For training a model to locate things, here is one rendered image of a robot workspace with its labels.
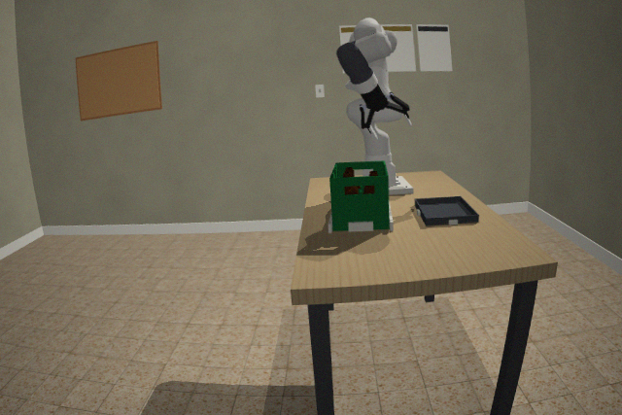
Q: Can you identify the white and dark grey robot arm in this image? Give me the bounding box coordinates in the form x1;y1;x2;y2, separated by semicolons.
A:
336;17;403;187

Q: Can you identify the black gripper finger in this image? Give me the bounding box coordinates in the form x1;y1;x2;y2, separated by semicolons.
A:
360;105;378;140
379;92;412;127

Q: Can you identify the green plastic bottle crate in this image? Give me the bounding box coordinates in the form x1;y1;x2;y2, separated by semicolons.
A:
329;161;390;231

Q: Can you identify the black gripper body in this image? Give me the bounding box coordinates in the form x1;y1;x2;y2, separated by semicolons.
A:
361;85;388;112

